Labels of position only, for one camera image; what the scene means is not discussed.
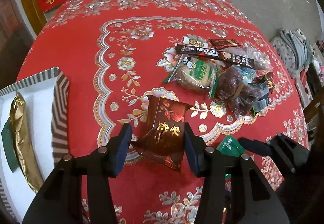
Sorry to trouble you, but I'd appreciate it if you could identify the bag of red dates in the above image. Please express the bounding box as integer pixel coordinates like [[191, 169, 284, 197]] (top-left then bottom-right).
[[215, 66, 262, 116]]

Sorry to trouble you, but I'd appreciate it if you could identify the green black snack packet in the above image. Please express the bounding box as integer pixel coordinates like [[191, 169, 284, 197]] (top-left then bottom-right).
[[250, 71, 275, 116]]

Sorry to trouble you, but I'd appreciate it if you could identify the red floral tablecloth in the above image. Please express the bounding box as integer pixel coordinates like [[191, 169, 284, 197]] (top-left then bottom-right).
[[16, 0, 311, 224]]

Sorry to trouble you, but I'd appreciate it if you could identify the small Golden Crown chocolate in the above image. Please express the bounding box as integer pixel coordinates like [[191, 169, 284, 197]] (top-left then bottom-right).
[[209, 39, 241, 49]]

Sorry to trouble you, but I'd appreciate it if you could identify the Nescafe coffee stick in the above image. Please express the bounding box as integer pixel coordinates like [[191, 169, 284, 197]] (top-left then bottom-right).
[[175, 44, 256, 70]]

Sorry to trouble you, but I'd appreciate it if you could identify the small green sachet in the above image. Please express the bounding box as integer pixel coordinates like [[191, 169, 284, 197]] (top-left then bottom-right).
[[217, 136, 245, 157]]

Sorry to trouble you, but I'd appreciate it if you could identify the clear bag of nuts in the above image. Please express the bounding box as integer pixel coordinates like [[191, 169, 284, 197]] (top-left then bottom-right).
[[221, 47, 273, 71]]

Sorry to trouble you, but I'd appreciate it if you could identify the gold foil snack bag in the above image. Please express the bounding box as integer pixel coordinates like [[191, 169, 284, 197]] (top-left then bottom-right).
[[9, 92, 44, 193]]

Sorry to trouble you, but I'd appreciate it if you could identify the dark red snack packet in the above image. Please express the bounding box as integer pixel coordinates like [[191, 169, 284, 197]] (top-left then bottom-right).
[[131, 95, 192, 172]]

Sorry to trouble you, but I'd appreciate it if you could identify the light blue snack packet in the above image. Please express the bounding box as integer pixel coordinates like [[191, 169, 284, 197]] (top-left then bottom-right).
[[239, 66, 257, 84]]

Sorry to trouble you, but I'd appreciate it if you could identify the striped white tray box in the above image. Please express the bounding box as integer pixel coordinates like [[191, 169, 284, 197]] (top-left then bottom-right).
[[1, 67, 69, 222]]

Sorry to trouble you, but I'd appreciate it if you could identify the green white pastry packet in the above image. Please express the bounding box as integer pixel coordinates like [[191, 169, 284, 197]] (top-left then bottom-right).
[[163, 55, 224, 98]]

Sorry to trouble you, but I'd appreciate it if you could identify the floral cushion pile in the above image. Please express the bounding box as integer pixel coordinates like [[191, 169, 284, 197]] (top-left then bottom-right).
[[270, 29, 323, 95]]

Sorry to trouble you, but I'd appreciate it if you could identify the dark green snack packet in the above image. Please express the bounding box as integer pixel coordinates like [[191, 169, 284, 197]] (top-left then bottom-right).
[[1, 119, 19, 173]]

